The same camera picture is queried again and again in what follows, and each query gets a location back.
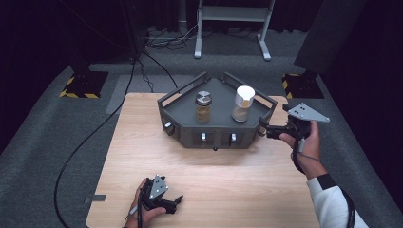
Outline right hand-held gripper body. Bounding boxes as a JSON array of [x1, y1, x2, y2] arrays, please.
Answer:
[[267, 102, 331, 141]]

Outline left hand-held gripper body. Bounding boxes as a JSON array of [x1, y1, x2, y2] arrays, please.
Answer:
[[139, 174, 177, 215]]

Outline white-lid glass spice jar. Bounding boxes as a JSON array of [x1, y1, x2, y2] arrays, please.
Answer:
[[231, 85, 256, 124]]

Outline dark grey corner rack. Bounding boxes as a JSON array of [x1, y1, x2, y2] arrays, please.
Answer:
[[157, 71, 278, 150]]

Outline silver-lid glass spice jar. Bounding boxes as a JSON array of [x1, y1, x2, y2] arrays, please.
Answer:
[[194, 90, 213, 124]]

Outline person's left hand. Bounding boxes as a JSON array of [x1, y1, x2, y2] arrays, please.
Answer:
[[124, 178, 167, 228]]

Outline person's right hand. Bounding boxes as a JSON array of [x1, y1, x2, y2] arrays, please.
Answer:
[[279, 121, 328, 181]]

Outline grey tape strip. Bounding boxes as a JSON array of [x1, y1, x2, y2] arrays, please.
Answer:
[[84, 194, 106, 204]]

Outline dark slanted panel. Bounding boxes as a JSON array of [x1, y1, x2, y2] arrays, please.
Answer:
[[293, 0, 369, 75]]

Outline grey metal stand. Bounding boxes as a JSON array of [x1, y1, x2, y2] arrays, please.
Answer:
[[193, 0, 276, 62]]

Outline black yellow-striped base plate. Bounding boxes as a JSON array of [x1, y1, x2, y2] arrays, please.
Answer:
[[281, 73, 325, 100], [59, 70, 109, 99]]

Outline right hand-held gripper cable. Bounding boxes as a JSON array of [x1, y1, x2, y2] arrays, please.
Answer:
[[291, 136, 356, 228]]

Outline hand-held gripper cable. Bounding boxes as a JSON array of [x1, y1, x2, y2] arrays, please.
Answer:
[[127, 189, 144, 228], [291, 136, 356, 228]]

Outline left hand-held gripper cable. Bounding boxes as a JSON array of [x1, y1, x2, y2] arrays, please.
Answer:
[[127, 189, 144, 228]]

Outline thick black floor cable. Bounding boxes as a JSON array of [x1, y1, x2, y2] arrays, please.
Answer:
[[52, 58, 138, 228]]

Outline thin black floor cable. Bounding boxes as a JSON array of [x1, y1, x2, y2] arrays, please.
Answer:
[[141, 50, 179, 89]]

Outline bundle of floor cables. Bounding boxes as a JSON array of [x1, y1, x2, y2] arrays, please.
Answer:
[[142, 23, 200, 51]]

